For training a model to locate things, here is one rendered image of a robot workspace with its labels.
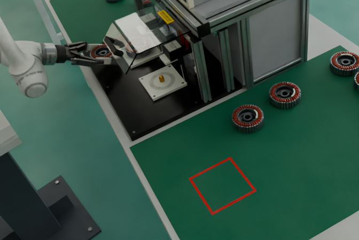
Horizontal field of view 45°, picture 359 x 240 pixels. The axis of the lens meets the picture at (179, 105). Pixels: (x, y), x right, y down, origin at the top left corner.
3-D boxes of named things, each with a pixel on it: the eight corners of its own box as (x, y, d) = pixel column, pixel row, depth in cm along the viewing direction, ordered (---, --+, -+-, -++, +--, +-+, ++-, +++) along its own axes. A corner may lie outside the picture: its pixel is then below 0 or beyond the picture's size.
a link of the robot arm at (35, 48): (36, 57, 179) (43, 76, 170) (-5, 57, 171) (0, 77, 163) (38, 35, 173) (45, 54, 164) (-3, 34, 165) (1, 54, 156)
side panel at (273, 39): (247, 90, 166) (241, 20, 144) (243, 85, 168) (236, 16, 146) (307, 61, 172) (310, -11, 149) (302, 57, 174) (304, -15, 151)
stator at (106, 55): (96, 69, 182) (93, 62, 179) (88, 55, 189) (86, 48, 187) (121, 59, 184) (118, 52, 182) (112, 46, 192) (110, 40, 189)
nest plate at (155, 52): (131, 69, 184) (130, 66, 184) (119, 51, 195) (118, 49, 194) (162, 54, 187) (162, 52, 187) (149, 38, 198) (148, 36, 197)
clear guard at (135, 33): (125, 75, 144) (120, 61, 140) (102, 40, 161) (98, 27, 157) (210, 37, 151) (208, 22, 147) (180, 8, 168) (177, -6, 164)
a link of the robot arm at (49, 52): (41, 69, 172) (56, 69, 175) (43, 49, 167) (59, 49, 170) (37, 58, 178) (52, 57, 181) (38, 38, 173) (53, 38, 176)
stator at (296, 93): (266, 107, 158) (266, 100, 155) (272, 86, 165) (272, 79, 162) (297, 111, 154) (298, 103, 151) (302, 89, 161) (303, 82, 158)
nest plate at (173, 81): (153, 101, 168) (152, 99, 167) (139, 80, 178) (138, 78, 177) (187, 85, 171) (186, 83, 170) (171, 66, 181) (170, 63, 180)
